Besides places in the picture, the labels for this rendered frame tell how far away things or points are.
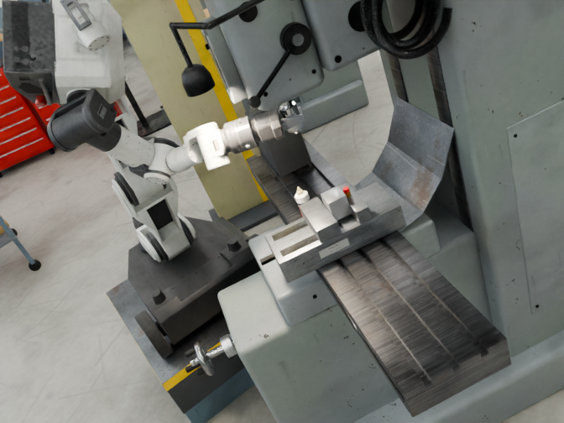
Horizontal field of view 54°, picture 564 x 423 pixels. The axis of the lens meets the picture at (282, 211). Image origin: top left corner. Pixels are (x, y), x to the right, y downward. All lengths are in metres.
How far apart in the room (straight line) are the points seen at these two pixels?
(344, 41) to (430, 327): 0.68
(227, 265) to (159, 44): 1.42
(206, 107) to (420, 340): 2.32
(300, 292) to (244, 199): 2.02
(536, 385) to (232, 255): 1.17
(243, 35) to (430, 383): 0.84
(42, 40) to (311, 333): 1.09
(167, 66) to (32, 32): 1.60
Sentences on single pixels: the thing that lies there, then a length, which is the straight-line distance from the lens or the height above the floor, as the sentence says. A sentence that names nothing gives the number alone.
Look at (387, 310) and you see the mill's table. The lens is 1.29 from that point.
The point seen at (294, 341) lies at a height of 0.66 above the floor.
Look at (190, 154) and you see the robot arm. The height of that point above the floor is 1.22.
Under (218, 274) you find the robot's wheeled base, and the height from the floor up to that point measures 0.59.
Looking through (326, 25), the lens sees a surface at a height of 1.45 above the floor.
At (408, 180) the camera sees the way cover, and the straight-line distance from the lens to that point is 1.69.
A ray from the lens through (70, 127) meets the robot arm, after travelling 1.56.
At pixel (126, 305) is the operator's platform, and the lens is 2.65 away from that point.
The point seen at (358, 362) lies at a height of 0.45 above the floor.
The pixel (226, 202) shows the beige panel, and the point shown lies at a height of 0.15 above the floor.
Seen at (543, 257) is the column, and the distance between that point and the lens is 1.86.
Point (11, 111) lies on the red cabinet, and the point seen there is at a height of 0.59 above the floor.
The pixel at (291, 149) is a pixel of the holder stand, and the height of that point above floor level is 0.99.
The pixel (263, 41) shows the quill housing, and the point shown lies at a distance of 1.33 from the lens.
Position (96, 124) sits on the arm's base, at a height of 1.41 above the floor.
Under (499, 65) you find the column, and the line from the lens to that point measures 1.48.
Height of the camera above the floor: 1.83
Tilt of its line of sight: 32 degrees down
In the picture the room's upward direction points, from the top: 23 degrees counter-clockwise
